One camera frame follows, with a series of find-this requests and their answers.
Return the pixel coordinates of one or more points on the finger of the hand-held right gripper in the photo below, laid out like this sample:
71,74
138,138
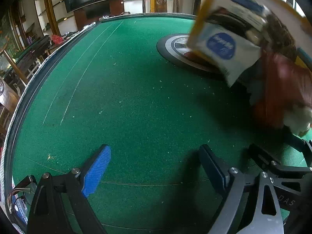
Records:
299,143
262,156

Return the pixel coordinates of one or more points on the yellow cardboard box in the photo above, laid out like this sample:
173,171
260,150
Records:
199,17

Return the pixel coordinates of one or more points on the white knitted cloth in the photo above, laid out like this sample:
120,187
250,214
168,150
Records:
298,119

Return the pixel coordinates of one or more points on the white packet blue round label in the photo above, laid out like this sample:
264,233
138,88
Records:
219,46

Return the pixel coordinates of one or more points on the dark side table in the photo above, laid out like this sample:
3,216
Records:
34,46

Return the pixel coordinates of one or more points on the blue white flat packet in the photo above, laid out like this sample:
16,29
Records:
248,2

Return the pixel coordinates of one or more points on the large flower painting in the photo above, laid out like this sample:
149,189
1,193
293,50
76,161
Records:
9,36

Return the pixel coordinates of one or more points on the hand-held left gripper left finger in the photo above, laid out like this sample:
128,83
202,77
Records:
97,168

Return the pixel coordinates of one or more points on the wooden armchair with carved back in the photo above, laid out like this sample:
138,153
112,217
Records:
160,0

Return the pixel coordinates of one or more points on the wooden television cabinet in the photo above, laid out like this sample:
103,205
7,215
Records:
117,6

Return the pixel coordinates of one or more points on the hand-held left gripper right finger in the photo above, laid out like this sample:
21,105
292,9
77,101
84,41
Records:
214,170

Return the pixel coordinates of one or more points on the mahjong table centre panel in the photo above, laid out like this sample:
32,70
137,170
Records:
170,46

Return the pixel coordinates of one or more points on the crumpled red plastic bag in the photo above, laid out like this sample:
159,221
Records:
57,39

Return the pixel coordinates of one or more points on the black plastic bag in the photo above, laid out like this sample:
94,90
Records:
234,20

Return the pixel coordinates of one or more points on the wooden chair with round medallion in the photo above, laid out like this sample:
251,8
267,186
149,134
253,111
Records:
9,97

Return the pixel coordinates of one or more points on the wooden wall shelves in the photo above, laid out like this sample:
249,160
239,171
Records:
51,4

